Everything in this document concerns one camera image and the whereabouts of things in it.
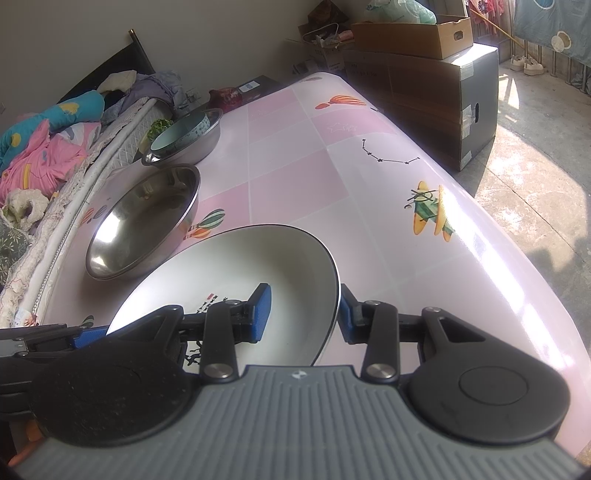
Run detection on red onion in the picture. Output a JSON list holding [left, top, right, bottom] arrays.
[[208, 87, 244, 110]]

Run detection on pink blanket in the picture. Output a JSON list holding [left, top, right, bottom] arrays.
[[0, 119, 102, 200]]

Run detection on open brown cardboard box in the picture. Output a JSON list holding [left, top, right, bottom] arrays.
[[351, 14, 474, 61]]

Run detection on flat-rimmed stainless steel bowl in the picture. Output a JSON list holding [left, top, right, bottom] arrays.
[[141, 107, 224, 167]]

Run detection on black headboard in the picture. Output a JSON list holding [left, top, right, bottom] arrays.
[[55, 28, 157, 106]]

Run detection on hanging blue printed cloth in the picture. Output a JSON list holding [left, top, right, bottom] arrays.
[[512, 0, 591, 58]]

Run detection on blue printed blanket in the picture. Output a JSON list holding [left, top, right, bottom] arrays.
[[0, 90, 106, 160]]

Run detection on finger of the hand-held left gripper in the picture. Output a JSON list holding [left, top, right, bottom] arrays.
[[28, 323, 110, 350]]

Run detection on green lettuce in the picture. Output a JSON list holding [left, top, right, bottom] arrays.
[[147, 119, 174, 142]]

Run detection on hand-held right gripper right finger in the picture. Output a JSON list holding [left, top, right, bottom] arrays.
[[338, 295, 482, 384]]

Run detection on large cardboard box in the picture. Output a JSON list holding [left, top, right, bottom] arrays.
[[342, 42, 500, 172]]

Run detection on pile of grey clothes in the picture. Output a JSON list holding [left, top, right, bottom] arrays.
[[96, 69, 186, 121]]

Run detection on floral pillow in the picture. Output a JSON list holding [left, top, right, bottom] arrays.
[[0, 222, 31, 289]]

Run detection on wooden broom stick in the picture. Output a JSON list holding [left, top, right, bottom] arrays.
[[470, 8, 542, 63]]

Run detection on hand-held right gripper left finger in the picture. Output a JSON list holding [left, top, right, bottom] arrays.
[[157, 282, 273, 382]]

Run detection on dark printed carton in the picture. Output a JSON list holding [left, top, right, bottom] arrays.
[[239, 75, 283, 101]]

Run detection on hanging pink clothes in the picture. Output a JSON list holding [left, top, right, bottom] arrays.
[[467, 0, 514, 29]]

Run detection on green plastic bag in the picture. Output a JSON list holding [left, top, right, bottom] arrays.
[[366, 0, 437, 26]]

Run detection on pile of colourful bedding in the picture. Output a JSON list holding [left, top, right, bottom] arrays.
[[0, 95, 178, 326]]

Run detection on white ceramic plate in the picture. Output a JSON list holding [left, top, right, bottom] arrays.
[[105, 223, 342, 367]]

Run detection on white fluffy cloth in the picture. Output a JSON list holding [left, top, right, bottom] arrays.
[[2, 188, 49, 228]]

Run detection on pink balloon-print tablecloth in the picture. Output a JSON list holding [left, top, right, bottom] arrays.
[[34, 71, 591, 455]]

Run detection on white shoes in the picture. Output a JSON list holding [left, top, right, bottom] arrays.
[[509, 54, 546, 77]]

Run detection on teal ceramic bowl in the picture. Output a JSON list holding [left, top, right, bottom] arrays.
[[151, 113, 213, 152]]

